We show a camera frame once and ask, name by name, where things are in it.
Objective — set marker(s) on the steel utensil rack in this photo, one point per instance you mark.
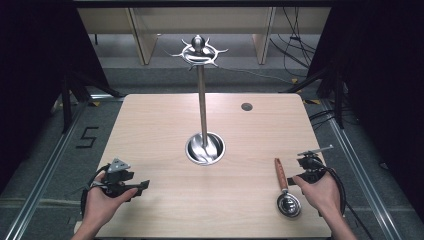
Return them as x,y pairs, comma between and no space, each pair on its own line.
202,110

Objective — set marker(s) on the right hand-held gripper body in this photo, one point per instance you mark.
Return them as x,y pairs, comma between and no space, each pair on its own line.
311,166

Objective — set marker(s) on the black metal stand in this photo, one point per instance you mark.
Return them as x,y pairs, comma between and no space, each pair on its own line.
66,103
339,100

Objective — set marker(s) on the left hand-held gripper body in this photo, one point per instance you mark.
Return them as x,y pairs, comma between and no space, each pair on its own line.
116,176

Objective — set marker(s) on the aluminium floor rail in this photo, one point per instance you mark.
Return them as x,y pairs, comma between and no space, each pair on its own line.
43,181
366,186

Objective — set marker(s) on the dark curtain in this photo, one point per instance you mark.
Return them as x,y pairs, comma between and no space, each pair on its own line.
383,83
36,66

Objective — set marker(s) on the person's right hand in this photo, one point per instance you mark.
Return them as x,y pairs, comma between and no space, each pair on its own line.
321,196

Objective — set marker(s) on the round grey table grommet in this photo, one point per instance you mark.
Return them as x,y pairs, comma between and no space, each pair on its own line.
246,106

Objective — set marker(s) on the person's left hand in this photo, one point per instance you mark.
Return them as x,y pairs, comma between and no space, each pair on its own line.
100,206

